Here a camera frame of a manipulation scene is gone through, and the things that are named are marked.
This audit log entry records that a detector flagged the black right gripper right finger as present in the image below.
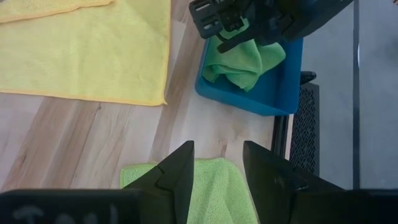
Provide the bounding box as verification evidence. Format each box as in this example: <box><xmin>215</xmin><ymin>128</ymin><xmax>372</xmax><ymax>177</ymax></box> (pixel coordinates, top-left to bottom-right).
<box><xmin>242</xmin><ymin>139</ymin><xmax>309</xmax><ymax>224</ymax></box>

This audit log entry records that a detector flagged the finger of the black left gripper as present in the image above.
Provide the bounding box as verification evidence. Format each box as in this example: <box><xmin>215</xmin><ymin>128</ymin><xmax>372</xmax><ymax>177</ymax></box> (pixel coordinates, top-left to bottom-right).
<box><xmin>224</xmin><ymin>12</ymin><xmax>249</xmax><ymax>34</ymax></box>
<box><xmin>216</xmin><ymin>29</ymin><xmax>265</xmax><ymax>54</ymax></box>

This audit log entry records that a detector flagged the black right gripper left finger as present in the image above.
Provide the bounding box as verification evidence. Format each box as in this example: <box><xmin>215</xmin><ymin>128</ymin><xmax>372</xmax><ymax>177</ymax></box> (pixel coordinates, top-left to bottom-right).
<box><xmin>123</xmin><ymin>139</ymin><xmax>195</xmax><ymax>224</ymax></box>

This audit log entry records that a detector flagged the lime green microfiber towel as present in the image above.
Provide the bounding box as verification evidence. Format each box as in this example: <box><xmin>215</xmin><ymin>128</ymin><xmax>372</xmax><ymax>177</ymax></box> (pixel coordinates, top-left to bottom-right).
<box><xmin>119</xmin><ymin>157</ymin><xmax>259</xmax><ymax>224</ymax></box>

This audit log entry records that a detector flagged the yellow microfiber towel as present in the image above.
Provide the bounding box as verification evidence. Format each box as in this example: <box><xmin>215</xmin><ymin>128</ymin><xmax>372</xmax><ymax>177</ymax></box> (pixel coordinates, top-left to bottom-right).
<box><xmin>0</xmin><ymin>0</ymin><xmax>172</xmax><ymax>107</ymax></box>

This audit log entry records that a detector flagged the blue plastic bin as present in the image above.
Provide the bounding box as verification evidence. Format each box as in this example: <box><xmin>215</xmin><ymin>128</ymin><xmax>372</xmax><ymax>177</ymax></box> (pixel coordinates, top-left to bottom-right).
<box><xmin>195</xmin><ymin>35</ymin><xmax>304</xmax><ymax>117</ymax></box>

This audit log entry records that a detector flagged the black perforated metal box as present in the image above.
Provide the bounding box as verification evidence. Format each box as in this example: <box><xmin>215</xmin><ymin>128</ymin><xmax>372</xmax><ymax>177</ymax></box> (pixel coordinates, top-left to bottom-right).
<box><xmin>289</xmin><ymin>82</ymin><xmax>321</xmax><ymax>177</ymax></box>

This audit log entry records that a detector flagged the black aluminium table frame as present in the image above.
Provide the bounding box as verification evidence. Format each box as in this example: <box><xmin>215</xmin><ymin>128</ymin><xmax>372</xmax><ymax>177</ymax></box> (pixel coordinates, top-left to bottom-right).
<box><xmin>271</xmin><ymin>114</ymin><xmax>290</xmax><ymax>158</ymax></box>

